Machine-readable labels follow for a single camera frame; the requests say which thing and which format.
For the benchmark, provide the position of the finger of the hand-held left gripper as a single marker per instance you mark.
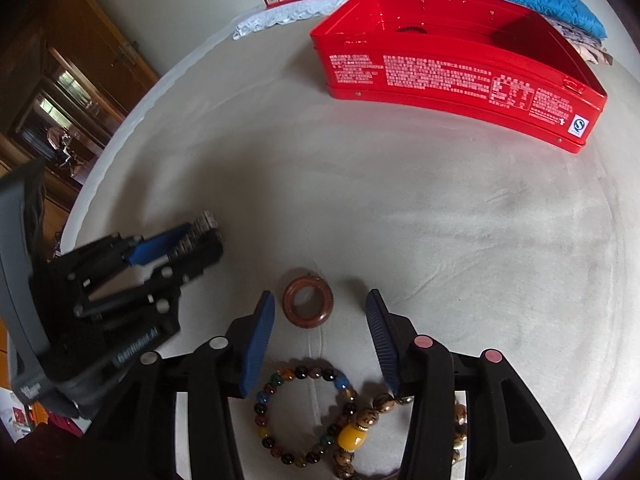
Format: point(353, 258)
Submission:
point(155, 247)
point(170, 280)

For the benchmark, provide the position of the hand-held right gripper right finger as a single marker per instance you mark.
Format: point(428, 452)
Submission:
point(382, 340)

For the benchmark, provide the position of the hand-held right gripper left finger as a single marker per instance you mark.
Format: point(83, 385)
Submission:
point(257, 345)

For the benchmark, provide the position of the red tin box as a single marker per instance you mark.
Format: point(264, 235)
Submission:
point(450, 80)

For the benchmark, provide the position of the wooden cabinet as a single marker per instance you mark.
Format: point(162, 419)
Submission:
point(75, 60)

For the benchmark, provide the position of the white lace cloth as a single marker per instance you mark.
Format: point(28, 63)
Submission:
point(280, 15)

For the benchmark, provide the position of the patterned folded cloth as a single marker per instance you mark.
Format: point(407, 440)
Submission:
point(585, 42)

